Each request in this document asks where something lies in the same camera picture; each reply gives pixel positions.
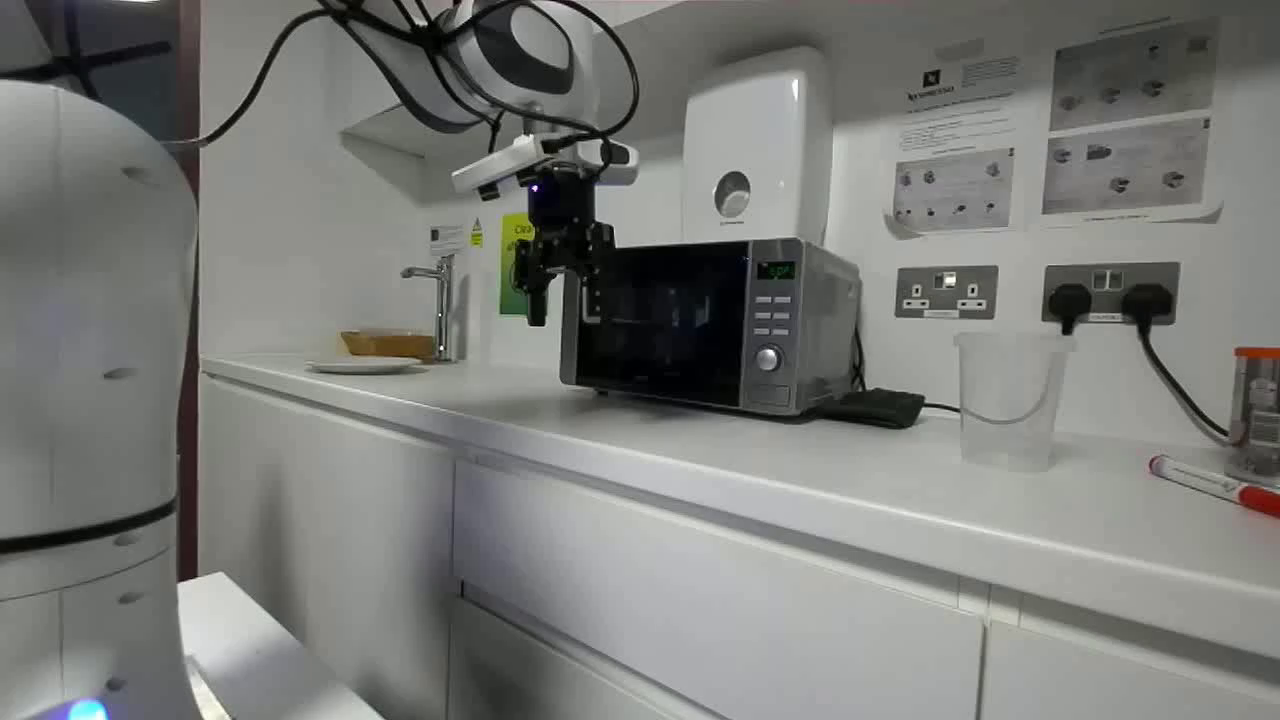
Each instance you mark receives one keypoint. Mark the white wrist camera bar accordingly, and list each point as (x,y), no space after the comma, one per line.
(607,162)

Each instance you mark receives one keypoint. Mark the green yellow wall poster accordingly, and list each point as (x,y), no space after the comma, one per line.
(514,233)

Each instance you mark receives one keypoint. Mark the orange lidded container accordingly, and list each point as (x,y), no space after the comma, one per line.
(1259,415)

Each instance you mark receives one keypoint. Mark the clear plastic measuring jug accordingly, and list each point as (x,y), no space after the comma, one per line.
(1011,392)

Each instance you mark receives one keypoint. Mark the double wall socket left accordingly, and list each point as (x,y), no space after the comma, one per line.
(945,295)

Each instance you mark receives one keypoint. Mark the red and white marker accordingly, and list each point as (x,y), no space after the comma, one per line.
(1213,484)

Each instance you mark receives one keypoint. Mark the white paper towel dispenser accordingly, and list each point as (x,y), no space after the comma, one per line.
(758,148)

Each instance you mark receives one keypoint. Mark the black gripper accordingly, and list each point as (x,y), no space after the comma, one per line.
(568,237)

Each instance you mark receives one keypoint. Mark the white base table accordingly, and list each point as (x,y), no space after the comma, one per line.
(250,667)

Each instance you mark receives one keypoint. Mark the white plate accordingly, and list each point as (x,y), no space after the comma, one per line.
(367,366)

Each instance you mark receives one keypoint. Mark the chrome sink tap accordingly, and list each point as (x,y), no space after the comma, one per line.
(448,311)

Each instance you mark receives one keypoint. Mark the black flat device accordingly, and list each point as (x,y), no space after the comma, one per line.
(874,405)

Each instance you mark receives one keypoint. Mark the white instruction poster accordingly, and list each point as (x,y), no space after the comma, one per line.
(1111,128)

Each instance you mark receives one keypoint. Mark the wooden basket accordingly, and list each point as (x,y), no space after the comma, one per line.
(411,344)

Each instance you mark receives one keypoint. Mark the silver microwave oven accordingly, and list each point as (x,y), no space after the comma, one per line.
(739,326)

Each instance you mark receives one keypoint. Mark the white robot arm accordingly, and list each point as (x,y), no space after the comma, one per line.
(563,72)

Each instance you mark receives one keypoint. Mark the double wall socket with plugs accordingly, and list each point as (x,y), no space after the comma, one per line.
(1105,285)

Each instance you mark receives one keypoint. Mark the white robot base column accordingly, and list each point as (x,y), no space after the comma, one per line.
(96,233)

